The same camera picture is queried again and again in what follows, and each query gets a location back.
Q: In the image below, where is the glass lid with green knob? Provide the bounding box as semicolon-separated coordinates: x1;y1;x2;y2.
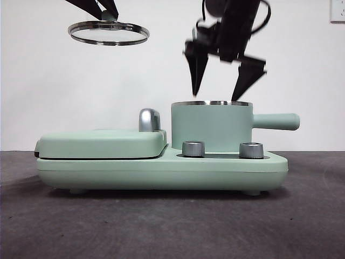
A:
67;10;150;46

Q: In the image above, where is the mint green steamer pot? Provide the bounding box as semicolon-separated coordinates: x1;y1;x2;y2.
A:
170;99;301;151

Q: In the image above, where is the silver control knob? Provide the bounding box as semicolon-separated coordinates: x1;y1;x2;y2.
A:
239;142;264;159
182;140;205;158

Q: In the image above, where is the mint green breakfast machine base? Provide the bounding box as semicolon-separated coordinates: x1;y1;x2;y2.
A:
36;142;289;195

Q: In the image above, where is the mint green griddle cover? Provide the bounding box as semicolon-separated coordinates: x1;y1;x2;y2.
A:
34;128;168;160

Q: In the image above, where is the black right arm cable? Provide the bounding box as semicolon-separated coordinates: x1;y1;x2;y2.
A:
250;0;272;36

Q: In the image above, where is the chrome cover handle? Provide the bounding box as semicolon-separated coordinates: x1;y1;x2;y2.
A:
138;108;163;133

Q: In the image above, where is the white wall socket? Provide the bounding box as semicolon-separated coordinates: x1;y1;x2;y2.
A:
329;0;345;23

